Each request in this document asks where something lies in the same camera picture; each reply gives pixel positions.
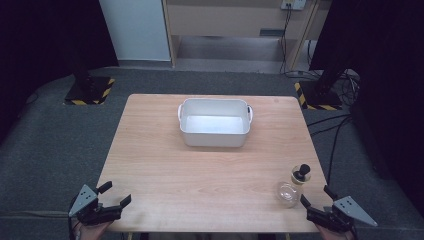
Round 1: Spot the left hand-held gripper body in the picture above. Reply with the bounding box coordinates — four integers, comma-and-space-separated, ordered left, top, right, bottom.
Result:
68, 184, 123, 226

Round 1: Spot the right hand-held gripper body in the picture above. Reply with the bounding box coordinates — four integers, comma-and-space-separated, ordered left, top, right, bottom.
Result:
306, 195, 379, 234

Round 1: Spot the clear glass bottle black stopper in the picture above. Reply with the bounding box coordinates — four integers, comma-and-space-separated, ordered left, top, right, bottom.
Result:
276, 163, 312, 209

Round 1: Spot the white plastic basin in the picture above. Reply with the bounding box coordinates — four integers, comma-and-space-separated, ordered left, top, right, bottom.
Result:
177, 97, 255, 149

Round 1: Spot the person's right hand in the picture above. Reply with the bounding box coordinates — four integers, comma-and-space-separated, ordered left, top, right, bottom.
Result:
314, 223, 355, 240

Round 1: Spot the person's left hand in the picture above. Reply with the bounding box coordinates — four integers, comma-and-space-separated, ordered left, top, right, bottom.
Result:
71, 219, 114, 240

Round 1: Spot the black stand striped base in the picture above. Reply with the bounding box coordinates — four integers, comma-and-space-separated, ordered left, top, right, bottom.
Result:
293, 59, 355, 111
63, 59, 117, 106

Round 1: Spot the black curtain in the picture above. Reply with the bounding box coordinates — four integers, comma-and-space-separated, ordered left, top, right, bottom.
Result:
0, 0, 120, 145
309, 0, 424, 209

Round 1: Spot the white panel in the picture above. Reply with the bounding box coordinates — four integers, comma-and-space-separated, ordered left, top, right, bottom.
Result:
98, 0, 172, 62

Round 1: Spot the light wooden cabinet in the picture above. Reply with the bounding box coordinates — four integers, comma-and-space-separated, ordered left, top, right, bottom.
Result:
161, 0, 332, 71

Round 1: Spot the black floor cable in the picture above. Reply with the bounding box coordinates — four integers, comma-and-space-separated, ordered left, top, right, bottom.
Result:
306, 113, 354, 185

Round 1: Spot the tangle of black cables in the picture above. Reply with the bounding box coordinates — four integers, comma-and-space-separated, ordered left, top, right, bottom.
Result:
338, 69, 362, 108

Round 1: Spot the black cable from socket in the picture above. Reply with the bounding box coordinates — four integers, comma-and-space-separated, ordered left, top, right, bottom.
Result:
279, 7, 294, 75

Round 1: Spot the white wall socket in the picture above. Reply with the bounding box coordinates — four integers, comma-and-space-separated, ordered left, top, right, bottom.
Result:
280, 0, 307, 11

